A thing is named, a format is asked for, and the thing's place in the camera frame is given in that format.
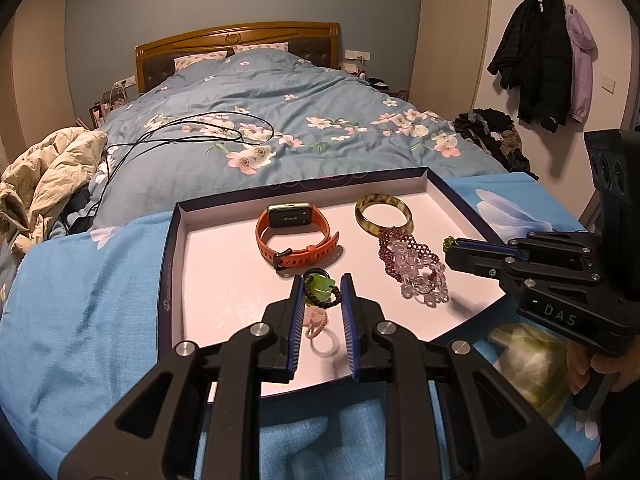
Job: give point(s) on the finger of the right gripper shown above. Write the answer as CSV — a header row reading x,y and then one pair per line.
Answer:
x,y
483,263
464,248

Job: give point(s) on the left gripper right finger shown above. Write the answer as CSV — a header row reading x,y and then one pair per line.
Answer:
x,y
380,350

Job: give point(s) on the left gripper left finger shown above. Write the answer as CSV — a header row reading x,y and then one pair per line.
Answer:
x,y
265,351

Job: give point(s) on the tortoiseshell bangle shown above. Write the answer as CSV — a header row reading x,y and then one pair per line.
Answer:
x,y
377,213

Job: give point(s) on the orange smart watch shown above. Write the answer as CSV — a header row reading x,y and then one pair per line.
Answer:
x,y
292,235

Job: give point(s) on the right hand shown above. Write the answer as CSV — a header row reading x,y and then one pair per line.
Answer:
x,y
580,366

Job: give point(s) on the dark clothes pile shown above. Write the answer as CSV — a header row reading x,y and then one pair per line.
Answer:
x,y
494,132

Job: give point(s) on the black hanging coat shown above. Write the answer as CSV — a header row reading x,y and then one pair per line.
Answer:
x,y
547,64

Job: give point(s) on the blue floral blanket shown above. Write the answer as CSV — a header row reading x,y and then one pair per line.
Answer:
x,y
88,315

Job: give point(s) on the dark checked hanging jacket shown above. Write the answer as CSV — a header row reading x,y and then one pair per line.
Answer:
x,y
512,52

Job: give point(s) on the purple hanging jacket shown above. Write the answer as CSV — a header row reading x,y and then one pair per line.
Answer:
x,y
583,49

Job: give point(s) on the grey-blue floral duvet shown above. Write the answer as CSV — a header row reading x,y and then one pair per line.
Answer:
x,y
260,118

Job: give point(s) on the wooden headboard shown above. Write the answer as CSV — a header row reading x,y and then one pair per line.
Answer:
x,y
316,42

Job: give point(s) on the cream puffer jacket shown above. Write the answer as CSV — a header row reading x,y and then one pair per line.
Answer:
x,y
36,187

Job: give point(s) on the right floral pillow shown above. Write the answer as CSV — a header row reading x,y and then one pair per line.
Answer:
x,y
281,46

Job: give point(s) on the floral pillow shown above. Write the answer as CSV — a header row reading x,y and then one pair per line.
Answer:
x,y
183,62
281,46

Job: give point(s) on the left floral pillow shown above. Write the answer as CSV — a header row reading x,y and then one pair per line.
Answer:
x,y
183,62

